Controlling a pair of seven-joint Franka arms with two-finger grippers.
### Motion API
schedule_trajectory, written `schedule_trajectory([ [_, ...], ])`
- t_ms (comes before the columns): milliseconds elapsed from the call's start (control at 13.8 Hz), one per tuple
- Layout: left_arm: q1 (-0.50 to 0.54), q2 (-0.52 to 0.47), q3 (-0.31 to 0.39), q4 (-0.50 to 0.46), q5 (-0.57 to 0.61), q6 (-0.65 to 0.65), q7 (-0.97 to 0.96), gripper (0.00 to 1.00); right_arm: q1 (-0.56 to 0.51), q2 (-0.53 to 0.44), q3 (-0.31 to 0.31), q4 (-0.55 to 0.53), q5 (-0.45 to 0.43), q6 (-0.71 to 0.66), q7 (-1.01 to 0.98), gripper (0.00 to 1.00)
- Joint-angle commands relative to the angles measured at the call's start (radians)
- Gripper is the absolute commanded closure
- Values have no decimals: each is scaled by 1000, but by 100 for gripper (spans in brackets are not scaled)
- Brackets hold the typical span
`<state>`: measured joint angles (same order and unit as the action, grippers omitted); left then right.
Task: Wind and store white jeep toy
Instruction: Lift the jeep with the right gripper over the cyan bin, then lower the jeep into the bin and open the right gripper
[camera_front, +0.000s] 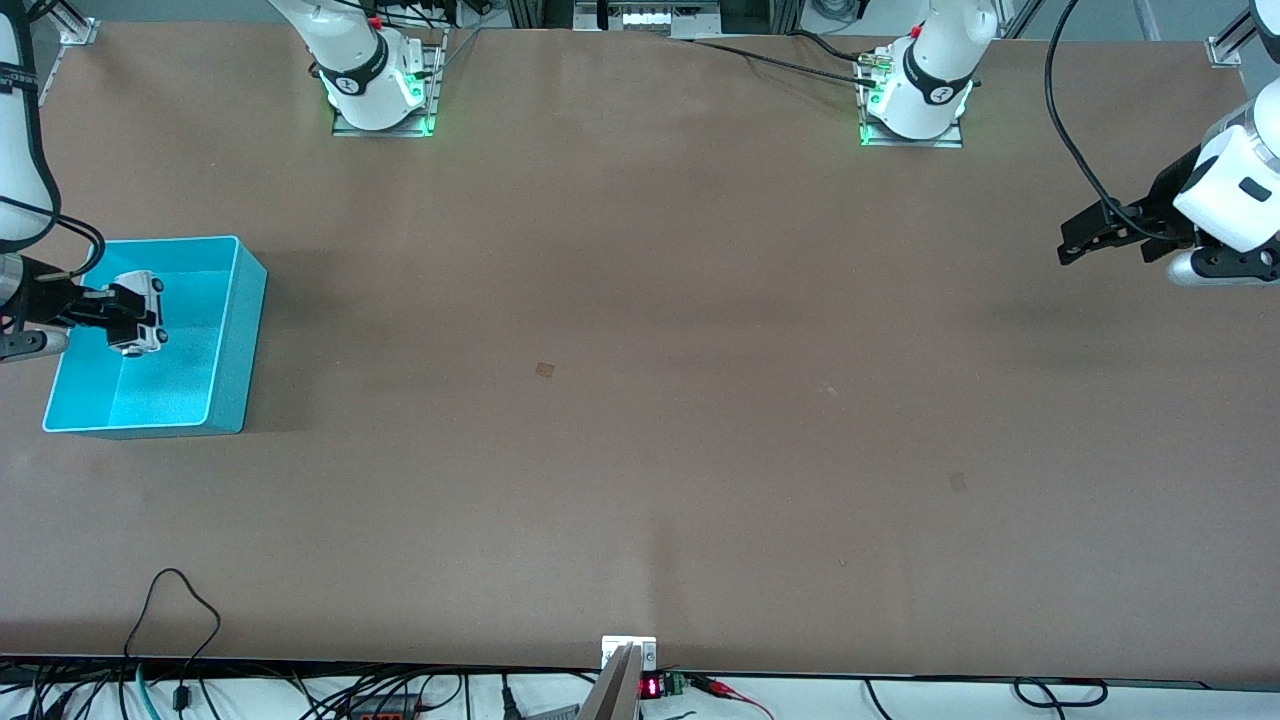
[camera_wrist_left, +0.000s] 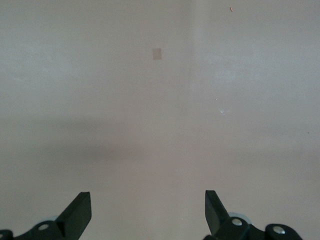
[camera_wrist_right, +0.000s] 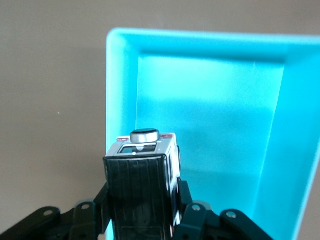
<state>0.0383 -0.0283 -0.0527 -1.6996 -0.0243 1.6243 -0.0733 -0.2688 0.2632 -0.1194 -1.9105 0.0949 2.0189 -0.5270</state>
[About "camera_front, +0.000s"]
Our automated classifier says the white jeep toy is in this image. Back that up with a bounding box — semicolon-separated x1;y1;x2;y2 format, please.
107;270;168;358

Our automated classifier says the turquoise plastic bin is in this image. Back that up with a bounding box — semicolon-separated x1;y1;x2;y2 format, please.
42;235;269;439

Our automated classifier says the white lit control box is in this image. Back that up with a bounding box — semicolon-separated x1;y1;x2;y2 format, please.
573;0;723;39

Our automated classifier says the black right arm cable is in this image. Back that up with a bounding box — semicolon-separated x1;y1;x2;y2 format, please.
0;0;107;286

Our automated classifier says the aluminium table corner bracket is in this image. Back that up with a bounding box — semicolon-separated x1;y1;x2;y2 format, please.
1205;10;1261;69
45;0;101;47

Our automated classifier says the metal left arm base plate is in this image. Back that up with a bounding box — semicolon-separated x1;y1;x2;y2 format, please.
857;60;964;149

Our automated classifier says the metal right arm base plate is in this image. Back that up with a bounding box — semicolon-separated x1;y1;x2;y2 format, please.
332;28;446;138

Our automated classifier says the black cable across table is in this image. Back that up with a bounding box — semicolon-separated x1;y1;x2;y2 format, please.
690;38;881;86

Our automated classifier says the thin looped black cable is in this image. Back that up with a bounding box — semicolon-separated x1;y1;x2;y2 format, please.
122;568;223;713

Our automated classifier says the coiled black cable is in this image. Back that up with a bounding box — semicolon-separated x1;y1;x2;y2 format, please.
1012;677;1109;709

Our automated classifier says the red clip wire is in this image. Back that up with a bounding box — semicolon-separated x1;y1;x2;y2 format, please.
690;675;776;720

